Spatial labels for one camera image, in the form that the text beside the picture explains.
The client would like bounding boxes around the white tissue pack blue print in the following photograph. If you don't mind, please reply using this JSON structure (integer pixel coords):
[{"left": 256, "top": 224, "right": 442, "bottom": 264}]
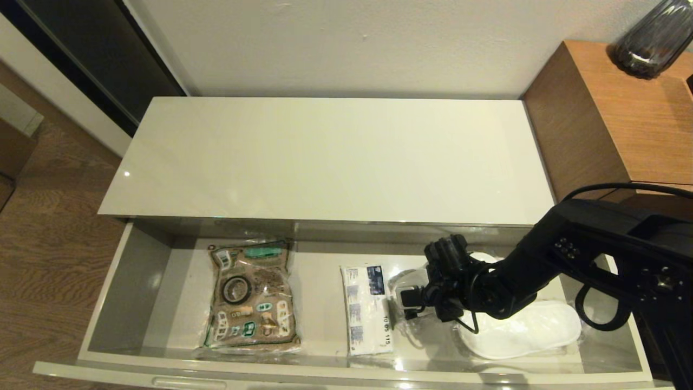
[{"left": 340, "top": 264, "right": 395, "bottom": 356}]

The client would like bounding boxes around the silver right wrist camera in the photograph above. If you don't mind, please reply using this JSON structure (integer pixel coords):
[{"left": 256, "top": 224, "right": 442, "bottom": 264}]
[{"left": 397, "top": 283, "right": 424, "bottom": 321}]

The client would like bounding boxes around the dark ribbed glass vase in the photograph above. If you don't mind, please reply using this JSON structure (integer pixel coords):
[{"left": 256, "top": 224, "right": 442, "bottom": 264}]
[{"left": 612, "top": 0, "right": 693, "bottom": 81}]

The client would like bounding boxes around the white glossy low cabinet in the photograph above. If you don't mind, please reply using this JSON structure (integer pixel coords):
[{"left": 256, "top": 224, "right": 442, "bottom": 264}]
[{"left": 96, "top": 96, "right": 564, "bottom": 227}]

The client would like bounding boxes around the brown wooden desk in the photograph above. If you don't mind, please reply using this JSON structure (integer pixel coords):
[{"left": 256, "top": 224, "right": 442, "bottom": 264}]
[{"left": 520, "top": 41, "right": 693, "bottom": 217}]

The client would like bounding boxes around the white door frame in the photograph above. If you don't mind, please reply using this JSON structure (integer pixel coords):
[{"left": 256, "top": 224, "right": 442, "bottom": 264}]
[{"left": 0, "top": 14, "right": 133, "bottom": 159}]

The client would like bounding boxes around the black right arm cable loop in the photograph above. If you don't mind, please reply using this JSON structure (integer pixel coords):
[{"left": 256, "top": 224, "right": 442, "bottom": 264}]
[{"left": 575, "top": 283, "right": 632, "bottom": 332}]

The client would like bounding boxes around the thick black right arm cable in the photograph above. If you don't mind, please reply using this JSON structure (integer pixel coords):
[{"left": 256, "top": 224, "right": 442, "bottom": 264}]
[{"left": 563, "top": 183, "right": 693, "bottom": 203}]

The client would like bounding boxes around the white slipper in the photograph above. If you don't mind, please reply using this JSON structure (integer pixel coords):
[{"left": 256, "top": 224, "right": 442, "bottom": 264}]
[
  {"left": 455, "top": 300, "right": 584, "bottom": 361},
  {"left": 387, "top": 251, "right": 508, "bottom": 347}
]

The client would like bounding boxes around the brown grain bag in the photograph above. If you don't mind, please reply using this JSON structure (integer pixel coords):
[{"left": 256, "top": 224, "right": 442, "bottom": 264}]
[{"left": 200, "top": 238, "right": 304, "bottom": 355}]

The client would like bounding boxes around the black door panel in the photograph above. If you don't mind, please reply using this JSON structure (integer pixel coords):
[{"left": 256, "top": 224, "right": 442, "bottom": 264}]
[{"left": 0, "top": 0, "right": 187, "bottom": 139}]

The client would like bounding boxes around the black tape roll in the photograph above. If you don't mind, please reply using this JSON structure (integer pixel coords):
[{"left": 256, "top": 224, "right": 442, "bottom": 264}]
[{"left": 221, "top": 275, "right": 253, "bottom": 306}]

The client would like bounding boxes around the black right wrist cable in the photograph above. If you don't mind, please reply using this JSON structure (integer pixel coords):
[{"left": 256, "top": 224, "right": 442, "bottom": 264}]
[{"left": 456, "top": 270, "right": 489, "bottom": 335}]

